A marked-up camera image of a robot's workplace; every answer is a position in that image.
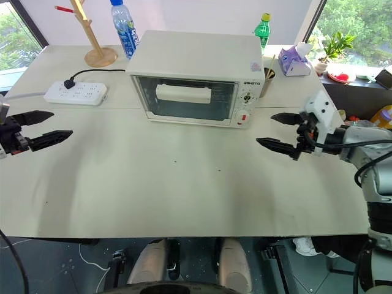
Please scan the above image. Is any black table frame leg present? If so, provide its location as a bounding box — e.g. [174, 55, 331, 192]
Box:
[261, 240, 295, 294]
[166, 238, 182, 281]
[104, 250, 127, 290]

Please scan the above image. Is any white power strip cord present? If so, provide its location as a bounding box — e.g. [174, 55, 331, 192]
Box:
[4, 91, 50, 100]

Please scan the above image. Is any beige rounded shape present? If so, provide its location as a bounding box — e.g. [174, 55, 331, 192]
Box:
[217, 237, 254, 293]
[126, 238, 170, 286]

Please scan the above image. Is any white toaster oven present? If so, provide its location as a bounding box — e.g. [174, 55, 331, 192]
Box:
[125, 29, 265, 130]

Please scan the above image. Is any blue label water bottle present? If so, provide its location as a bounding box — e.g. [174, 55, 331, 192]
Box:
[110, 0, 140, 60]

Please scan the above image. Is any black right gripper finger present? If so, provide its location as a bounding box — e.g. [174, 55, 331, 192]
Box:
[270, 112, 303, 126]
[255, 137, 300, 162]

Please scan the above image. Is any green bottle yellow cap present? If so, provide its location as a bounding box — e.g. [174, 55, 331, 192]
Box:
[254, 12, 273, 56]

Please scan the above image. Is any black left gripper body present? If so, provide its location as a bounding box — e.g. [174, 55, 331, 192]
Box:
[0, 115, 32, 156]

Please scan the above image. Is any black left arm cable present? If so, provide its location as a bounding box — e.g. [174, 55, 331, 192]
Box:
[0, 228, 30, 294]

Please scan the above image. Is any white floor cable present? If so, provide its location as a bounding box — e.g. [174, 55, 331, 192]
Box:
[77, 241, 111, 272]

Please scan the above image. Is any dark rounded shape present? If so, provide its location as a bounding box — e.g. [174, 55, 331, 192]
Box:
[103, 281, 246, 294]

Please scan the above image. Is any wooden mug tree stand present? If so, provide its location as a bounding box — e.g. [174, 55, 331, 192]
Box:
[54, 0, 119, 68]

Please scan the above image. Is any brown cup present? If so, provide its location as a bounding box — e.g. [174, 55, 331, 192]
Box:
[259, 67, 277, 99]

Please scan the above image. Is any red and white plate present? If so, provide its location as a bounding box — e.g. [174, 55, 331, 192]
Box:
[325, 69, 352, 84]

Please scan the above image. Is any green potted plant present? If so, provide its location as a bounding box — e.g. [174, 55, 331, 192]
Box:
[315, 30, 358, 75]

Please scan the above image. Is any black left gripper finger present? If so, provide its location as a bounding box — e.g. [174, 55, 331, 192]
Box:
[29, 130, 74, 153]
[8, 110, 56, 127]

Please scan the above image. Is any black power cable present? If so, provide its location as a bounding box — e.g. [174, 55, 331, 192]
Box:
[69, 68, 127, 85]

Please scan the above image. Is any white power strip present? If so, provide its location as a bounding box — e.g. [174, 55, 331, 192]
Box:
[43, 80, 108, 107]

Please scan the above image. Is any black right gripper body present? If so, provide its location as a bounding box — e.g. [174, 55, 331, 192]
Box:
[295, 111, 321, 154]

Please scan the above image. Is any black trouser leg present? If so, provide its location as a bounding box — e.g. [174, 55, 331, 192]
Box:
[311, 236, 369, 258]

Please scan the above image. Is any yellow orange bag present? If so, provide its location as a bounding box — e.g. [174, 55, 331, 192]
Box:
[368, 104, 392, 130]

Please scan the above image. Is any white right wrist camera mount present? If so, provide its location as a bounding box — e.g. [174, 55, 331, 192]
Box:
[303, 89, 343, 157]

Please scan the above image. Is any black box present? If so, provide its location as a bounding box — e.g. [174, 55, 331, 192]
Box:
[374, 65, 392, 90]

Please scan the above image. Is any purple tissue pack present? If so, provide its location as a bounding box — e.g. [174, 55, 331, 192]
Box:
[277, 42, 314, 77]

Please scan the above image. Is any white shoe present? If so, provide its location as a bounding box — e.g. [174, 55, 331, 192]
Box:
[292, 237, 318, 257]

